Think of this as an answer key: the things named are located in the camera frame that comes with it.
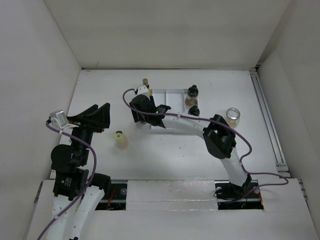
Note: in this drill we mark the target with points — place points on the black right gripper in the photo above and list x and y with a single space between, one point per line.
137 115

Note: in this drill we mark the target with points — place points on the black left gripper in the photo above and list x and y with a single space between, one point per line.
97 122

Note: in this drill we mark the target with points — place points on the yellow-lid beige spice bottle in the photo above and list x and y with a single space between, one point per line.
121 140

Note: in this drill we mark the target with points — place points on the yellow label sauce bottle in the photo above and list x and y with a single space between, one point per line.
146 83

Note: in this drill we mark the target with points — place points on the black-capped grinder brown spice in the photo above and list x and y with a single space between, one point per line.
192 94

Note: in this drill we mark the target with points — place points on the black-capped grinder pale spice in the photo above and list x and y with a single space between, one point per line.
194 111

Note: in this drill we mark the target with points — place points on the silver-lid glass jar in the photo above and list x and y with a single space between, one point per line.
232 117

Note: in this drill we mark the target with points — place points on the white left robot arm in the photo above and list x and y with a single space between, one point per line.
77 188

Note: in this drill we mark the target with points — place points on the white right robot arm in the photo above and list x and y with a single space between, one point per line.
219 138

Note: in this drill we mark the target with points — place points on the white divided organizer tray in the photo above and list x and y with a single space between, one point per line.
175 98

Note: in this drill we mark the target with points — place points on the white foam front board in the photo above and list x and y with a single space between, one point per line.
187 210

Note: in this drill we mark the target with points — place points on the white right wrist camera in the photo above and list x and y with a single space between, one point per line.
142 90

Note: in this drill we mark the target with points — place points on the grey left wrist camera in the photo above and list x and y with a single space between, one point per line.
58 119

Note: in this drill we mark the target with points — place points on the aluminium rail right side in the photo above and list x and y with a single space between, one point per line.
280 161

